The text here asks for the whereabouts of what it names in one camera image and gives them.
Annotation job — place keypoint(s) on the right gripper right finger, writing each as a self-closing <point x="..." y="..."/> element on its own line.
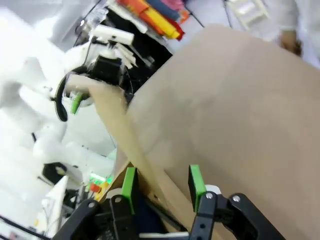
<point x="197" y="182"/>

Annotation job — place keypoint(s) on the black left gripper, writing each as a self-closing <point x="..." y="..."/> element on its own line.
<point x="108" y="68"/>

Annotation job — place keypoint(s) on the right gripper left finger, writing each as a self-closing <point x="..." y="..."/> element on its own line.
<point x="128" y="190"/>

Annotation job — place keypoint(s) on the navy CAMPUS pencil case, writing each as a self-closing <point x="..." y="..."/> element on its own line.
<point x="148" y="220"/>

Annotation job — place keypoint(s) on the brown cardboard box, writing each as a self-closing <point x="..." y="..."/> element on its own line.
<point x="122" y="130"/>

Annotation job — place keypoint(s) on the person's left forearm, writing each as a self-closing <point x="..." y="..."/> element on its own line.
<point x="307" y="15"/>

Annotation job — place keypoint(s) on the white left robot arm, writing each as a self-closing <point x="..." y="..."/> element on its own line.
<point x="27" y="75"/>

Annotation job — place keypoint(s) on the person's left hand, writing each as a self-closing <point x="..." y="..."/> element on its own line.
<point x="291" y="41"/>

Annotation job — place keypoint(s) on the red emergency stop button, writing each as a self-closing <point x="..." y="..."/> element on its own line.
<point x="95" y="188"/>

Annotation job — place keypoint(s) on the colourful rolled fabric stack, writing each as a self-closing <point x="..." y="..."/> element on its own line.
<point x="160" y="20"/>

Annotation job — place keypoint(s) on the white plastic crate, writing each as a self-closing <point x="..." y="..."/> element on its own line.
<point x="247" y="10"/>

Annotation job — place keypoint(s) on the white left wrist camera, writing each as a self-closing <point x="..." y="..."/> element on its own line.
<point x="112" y="35"/>

